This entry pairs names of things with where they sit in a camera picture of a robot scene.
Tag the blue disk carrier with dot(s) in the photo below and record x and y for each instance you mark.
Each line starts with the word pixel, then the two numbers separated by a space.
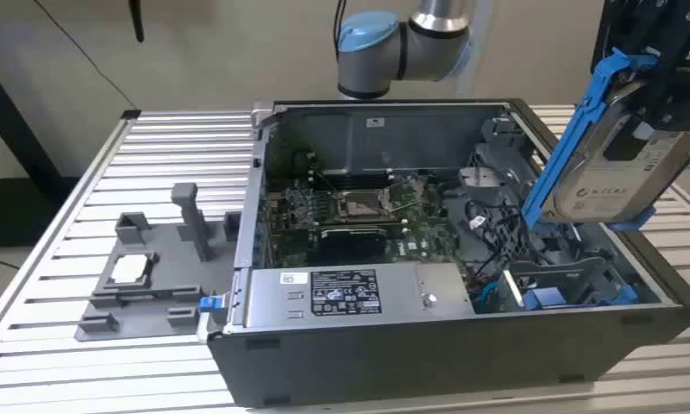
pixel 544 298

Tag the hard disk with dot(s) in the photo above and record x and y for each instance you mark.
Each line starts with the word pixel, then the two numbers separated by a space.
pixel 598 181

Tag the green motherboard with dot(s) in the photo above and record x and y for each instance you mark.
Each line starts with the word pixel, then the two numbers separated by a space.
pixel 432 241

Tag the black graphics card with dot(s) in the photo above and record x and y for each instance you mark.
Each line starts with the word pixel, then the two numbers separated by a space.
pixel 350 242

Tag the CPU socket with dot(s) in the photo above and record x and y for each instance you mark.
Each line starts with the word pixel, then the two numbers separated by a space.
pixel 358 206

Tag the grey parts rack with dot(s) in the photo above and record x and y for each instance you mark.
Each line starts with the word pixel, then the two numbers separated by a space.
pixel 166 263

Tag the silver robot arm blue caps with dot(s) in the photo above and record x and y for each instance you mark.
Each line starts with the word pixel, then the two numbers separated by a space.
pixel 380 64

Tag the black hanging antenna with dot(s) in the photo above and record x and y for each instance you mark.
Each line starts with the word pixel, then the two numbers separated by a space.
pixel 137 21

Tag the black monitor stand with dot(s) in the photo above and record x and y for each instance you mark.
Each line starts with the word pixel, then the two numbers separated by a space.
pixel 10 207

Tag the black open PC case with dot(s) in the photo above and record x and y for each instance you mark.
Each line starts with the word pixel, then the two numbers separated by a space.
pixel 414 366

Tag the blue case latch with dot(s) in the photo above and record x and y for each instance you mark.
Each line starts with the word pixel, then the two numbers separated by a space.
pixel 208 303

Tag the black table corner cap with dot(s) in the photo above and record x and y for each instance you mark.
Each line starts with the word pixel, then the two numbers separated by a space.
pixel 130 114

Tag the silver CPU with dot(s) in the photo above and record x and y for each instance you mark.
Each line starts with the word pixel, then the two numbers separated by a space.
pixel 129 268

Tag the grey metal drive bracket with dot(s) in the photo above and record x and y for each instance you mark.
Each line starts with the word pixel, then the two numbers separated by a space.
pixel 485 177

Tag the silver power supply unit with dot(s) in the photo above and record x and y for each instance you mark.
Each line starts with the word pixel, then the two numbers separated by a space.
pixel 270 297

